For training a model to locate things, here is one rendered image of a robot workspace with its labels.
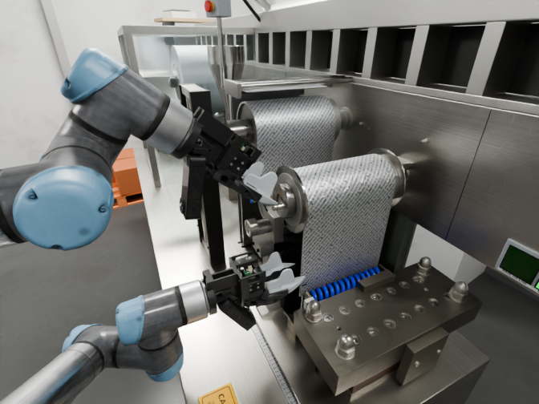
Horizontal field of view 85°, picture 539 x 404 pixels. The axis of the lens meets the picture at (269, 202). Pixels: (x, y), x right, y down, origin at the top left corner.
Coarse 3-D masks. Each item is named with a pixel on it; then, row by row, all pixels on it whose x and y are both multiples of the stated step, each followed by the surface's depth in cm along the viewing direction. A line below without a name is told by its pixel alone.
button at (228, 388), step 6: (228, 384) 61; (216, 390) 60; (222, 390) 60; (228, 390) 60; (204, 396) 59; (210, 396) 59; (216, 396) 59; (222, 396) 59; (228, 396) 59; (234, 396) 59; (204, 402) 58; (210, 402) 58; (216, 402) 58; (222, 402) 58; (228, 402) 58; (234, 402) 58
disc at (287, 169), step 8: (280, 168) 63; (288, 168) 60; (296, 176) 58; (304, 192) 56; (304, 200) 57; (304, 208) 57; (304, 216) 58; (288, 224) 66; (304, 224) 59; (296, 232) 63
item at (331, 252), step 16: (336, 224) 64; (352, 224) 66; (368, 224) 68; (384, 224) 71; (304, 240) 61; (320, 240) 64; (336, 240) 66; (352, 240) 68; (368, 240) 71; (304, 256) 64; (320, 256) 66; (336, 256) 68; (352, 256) 71; (368, 256) 74; (304, 272) 66; (320, 272) 68; (336, 272) 71; (352, 272) 74; (304, 288) 68; (320, 288) 71
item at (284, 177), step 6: (384, 156) 70; (390, 162) 68; (282, 174) 62; (288, 174) 60; (396, 174) 67; (282, 180) 63; (288, 180) 61; (396, 180) 67; (294, 186) 58; (396, 186) 68; (294, 192) 59; (300, 198) 58; (300, 204) 58; (300, 210) 58; (294, 216) 61; (300, 216) 59; (288, 222) 65; (294, 222) 62
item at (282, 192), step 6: (276, 186) 62; (282, 186) 60; (288, 186) 60; (276, 192) 63; (282, 192) 60; (288, 192) 59; (276, 198) 64; (282, 198) 61; (288, 198) 59; (294, 198) 59; (288, 204) 59; (294, 204) 59; (276, 210) 65; (282, 210) 62; (288, 210) 60; (294, 210) 60; (282, 216) 63; (288, 216) 61
